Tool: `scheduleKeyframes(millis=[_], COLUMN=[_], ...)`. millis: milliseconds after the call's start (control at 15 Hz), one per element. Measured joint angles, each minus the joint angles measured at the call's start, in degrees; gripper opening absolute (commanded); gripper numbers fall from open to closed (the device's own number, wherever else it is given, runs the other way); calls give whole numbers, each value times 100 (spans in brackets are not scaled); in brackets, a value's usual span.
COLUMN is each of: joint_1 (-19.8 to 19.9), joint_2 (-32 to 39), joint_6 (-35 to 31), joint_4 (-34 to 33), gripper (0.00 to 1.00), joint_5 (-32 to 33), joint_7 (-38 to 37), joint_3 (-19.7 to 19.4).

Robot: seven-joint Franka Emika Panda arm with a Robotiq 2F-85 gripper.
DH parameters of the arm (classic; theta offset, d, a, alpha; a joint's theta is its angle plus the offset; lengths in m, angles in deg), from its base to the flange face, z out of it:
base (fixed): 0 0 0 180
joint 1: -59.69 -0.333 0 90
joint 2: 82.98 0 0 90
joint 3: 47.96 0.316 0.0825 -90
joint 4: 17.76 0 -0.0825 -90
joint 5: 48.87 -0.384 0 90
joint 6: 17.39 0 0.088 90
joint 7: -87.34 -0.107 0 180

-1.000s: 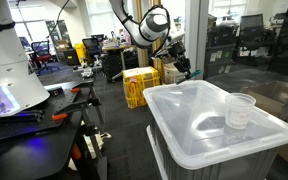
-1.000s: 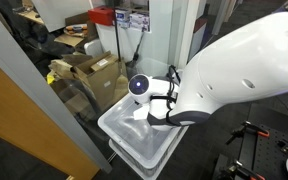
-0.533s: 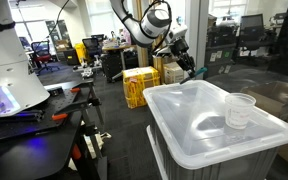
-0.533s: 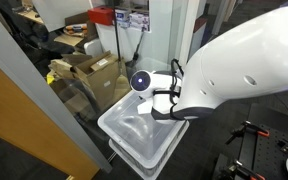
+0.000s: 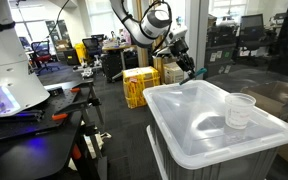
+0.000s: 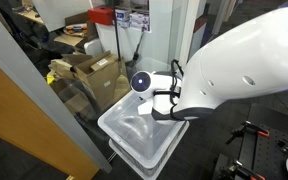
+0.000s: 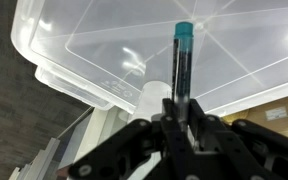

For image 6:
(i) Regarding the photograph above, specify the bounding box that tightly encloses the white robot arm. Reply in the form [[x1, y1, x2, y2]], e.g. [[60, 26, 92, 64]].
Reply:
[[131, 7, 288, 124]]

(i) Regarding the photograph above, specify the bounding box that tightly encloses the clear plastic bin lid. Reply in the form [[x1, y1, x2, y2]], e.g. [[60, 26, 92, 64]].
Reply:
[[97, 90, 189, 170]]

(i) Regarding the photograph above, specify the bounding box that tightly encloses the open cardboard box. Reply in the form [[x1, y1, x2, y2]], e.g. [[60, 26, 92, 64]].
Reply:
[[50, 51, 130, 111]]

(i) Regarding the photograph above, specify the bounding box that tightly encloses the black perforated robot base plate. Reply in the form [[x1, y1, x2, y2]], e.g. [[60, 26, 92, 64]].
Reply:
[[237, 124, 288, 180]]

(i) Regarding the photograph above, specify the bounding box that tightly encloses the orange handled clamp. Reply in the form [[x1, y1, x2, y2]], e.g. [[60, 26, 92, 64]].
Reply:
[[225, 121, 270, 145]]

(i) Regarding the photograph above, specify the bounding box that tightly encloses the red box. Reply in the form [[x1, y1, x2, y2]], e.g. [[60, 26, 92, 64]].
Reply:
[[87, 6, 113, 26]]

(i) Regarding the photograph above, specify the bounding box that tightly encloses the grey storage bin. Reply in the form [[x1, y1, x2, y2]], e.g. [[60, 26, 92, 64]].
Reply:
[[109, 122, 189, 180]]

